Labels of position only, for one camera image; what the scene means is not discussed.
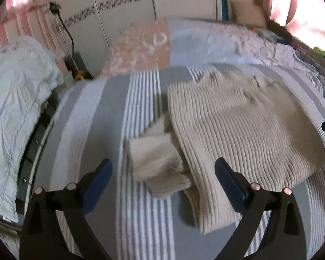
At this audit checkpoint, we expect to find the beige ribbed knit sweater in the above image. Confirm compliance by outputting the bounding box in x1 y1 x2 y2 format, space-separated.
128 70 325 234

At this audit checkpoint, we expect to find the pink curtain right window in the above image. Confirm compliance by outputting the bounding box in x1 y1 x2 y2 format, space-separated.
270 0 325 50

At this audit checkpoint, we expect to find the pink curtain window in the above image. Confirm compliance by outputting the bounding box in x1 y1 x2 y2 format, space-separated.
270 0 325 50
0 0 62 54

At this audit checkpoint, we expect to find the grey white striped blanket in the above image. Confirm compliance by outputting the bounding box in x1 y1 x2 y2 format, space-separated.
34 63 325 259

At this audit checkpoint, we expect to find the wooden shelf unit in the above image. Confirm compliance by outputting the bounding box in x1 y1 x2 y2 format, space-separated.
226 0 267 28

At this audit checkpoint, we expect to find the pale crumpled duvet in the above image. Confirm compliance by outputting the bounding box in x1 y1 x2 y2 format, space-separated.
0 36 64 223

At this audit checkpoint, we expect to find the pink curtain left window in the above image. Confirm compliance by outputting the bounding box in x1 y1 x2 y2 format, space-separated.
0 0 62 54

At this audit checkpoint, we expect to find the white wardrobe with patterned band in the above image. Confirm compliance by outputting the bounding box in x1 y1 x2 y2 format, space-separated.
50 0 222 76

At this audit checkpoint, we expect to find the white metal bed rail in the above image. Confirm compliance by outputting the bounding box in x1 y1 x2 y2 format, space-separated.
24 119 54 215

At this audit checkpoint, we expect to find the black cable on wall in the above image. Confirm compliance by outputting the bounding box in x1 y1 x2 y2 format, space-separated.
48 2 83 81

